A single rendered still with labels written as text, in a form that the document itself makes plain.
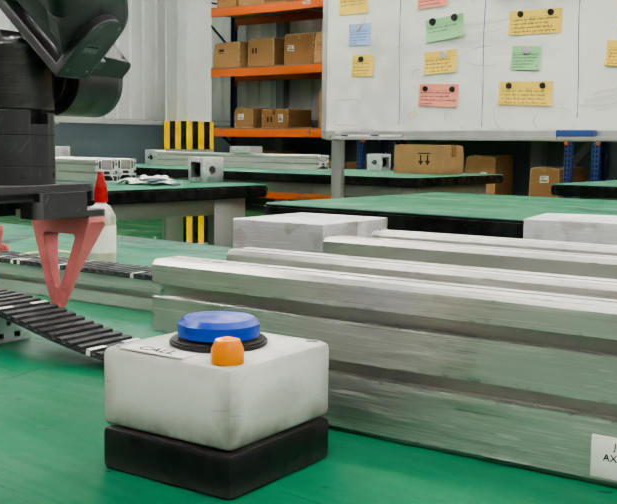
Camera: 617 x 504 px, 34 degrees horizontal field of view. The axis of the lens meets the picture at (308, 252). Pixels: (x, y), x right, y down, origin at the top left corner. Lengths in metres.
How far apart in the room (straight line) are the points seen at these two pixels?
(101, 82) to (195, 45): 8.00
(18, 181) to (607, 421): 0.46
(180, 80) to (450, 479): 8.56
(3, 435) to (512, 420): 0.27
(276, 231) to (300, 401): 0.33
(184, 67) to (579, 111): 5.77
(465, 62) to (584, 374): 3.39
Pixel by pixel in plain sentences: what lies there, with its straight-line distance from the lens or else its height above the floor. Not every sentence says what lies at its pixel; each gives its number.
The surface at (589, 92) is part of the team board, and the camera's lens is 3.62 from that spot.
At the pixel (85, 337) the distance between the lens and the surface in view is 0.74.
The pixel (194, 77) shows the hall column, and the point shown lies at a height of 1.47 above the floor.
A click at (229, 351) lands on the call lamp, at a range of 0.44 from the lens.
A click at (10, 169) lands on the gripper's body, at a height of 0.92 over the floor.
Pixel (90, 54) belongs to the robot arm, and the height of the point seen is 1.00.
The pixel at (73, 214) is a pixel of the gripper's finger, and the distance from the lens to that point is 0.79.
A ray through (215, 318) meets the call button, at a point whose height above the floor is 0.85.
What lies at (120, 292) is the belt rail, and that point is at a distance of 0.98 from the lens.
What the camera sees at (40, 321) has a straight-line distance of 0.77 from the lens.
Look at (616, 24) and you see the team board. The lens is 3.60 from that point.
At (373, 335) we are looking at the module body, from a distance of 0.54.
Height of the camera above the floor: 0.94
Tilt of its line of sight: 6 degrees down
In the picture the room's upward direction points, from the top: 1 degrees clockwise
